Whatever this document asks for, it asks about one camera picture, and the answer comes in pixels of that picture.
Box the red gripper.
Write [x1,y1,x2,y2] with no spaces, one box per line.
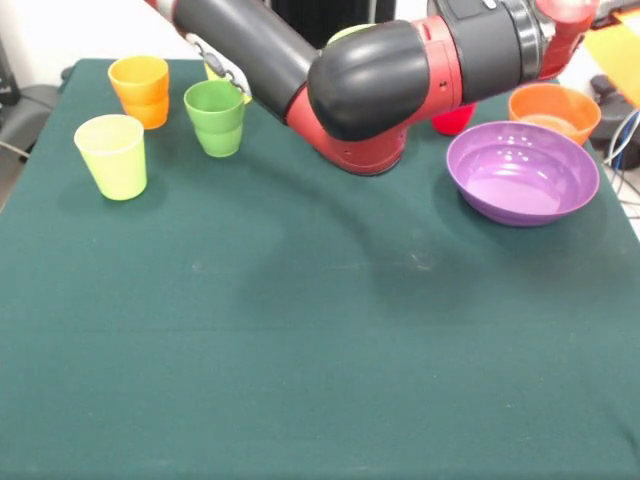
[535,0,625,82]

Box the large orange bowl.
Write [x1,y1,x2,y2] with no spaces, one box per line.
[583,9,640,109]

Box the purple bowl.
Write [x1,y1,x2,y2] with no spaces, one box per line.
[445,120,601,227]

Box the large light green bowl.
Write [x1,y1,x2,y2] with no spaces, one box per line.
[326,23,377,50]

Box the small red-orange bowl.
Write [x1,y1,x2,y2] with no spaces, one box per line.
[507,82,603,147]

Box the red cup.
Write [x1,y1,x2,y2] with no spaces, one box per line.
[431,102,476,137]

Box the yellow cup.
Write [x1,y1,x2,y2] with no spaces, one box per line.
[203,58,254,106]

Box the dark green tablecloth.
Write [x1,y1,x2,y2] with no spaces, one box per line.
[0,58,640,480]

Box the orange cup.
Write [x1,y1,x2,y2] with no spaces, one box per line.
[107,54,171,131]

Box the lime green cup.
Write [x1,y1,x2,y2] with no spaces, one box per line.
[73,113,149,202]

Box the tangle of cables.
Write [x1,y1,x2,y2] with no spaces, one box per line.
[602,107,640,220]

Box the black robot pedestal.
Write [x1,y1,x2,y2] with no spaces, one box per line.
[267,0,400,51]

